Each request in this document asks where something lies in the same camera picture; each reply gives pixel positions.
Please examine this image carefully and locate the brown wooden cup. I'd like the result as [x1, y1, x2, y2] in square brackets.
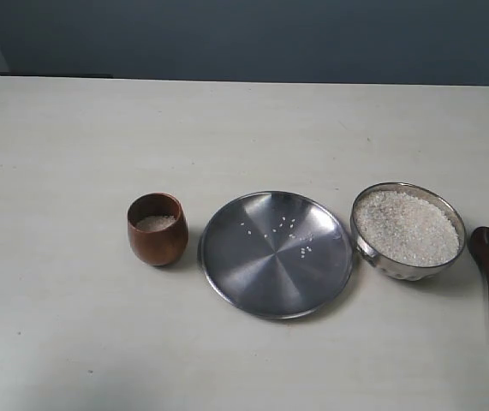
[127, 193, 189, 266]

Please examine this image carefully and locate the steel bowl of rice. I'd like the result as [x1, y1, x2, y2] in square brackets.
[350, 182, 467, 282]

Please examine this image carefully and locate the round steel plate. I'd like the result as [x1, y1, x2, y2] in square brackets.
[197, 191, 354, 320]

